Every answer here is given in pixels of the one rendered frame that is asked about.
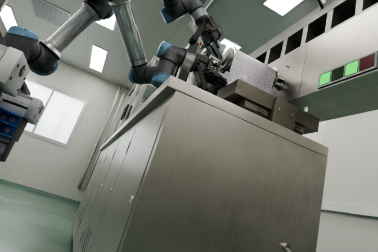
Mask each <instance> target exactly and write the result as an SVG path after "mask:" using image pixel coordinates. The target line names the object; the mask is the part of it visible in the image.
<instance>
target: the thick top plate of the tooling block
mask: <svg viewBox="0 0 378 252"><path fill-rule="evenodd" d="M217 96H218V97H220V98H222V99H224V100H226V101H233V102H234V104H236V103H239V102H241V101H243V100H248V101H250V102H253V103H255V104H257V105H259V106H261V107H263V108H265V109H267V110H269V111H271V110H272V105H273V99H274V98H276V97H275V96H273V95H271V94H269V93H267V92H265V91H263V90H261V89H259V88H257V87H255V86H253V85H251V84H249V83H247V82H245V81H243V80H241V79H237V80H235V81H234V82H232V83H230V84H228V85H227V86H225V87H223V88H221V89H220V90H218V93H217ZM319 122H320V119H319V118H318V117H316V116H314V115H312V114H310V113H308V112H306V111H304V110H302V109H300V108H297V112H296V118H295V123H297V124H299V125H301V126H303V127H304V133H303V134H308V133H314V132H318V126H319Z"/></svg>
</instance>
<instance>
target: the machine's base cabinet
mask: <svg viewBox="0 0 378 252"><path fill-rule="evenodd" d="M326 167H327V157H324V156H322V155H320V154H318V153H316V152H313V151H311V150H309V149H307V148H304V147H302V146H299V145H297V144H295V143H293V142H291V141H288V140H286V139H284V138H282V137H280V136H277V135H275V134H273V133H271V132H268V131H266V130H264V129H262V128H259V127H257V126H255V125H252V124H250V123H248V122H246V121H244V120H241V119H239V118H237V117H235V116H232V115H230V114H228V113H226V112H224V111H221V110H219V109H216V108H214V107H212V106H210V105H208V104H205V103H203V102H201V101H199V100H196V99H194V98H192V97H190V96H188V95H185V94H183V93H181V92H178V91H174V92H173V93H172V94H171V95H170V96H168V97H167V98H166V99H165V100H164V101H162V102H161V103H160V104H158V105H157V107H155V108H154V109H152V110H151V111H150V112H149V113H148V114H147V115H145V116H144V117H143V118H142V119H141V120H139V121H138V122H137V123H136V124H135V125H133V126H132V127H131V128H129V129H128V130H127V131H126V132H125V133H123V134H122V135H121V136H120V137H119V138H117V139H116V140H115V141H114V142H113V143H112V144H110V145H109V146H108V147H107V148H105V149H104V150H103V151H102V152H101V154H100V156H99V158H98V161H97V163H96V165H95V168H94V171H93V173H92V176H91V178H90V180H89V183H88V186H87V188H86V190H85V193H84V195H83V198H82V200H81V202H80V205H79V206H78V209H77V213H76V215H75V218H74V220H73V252H287V251H284V250H283V249H282V244H283V243H287V244H289V245H290V250H291V252H316V248H317V239H318V230H319V225H320V216H321V207H322V198H323V189H324V184H325V175H326Z"/></svg>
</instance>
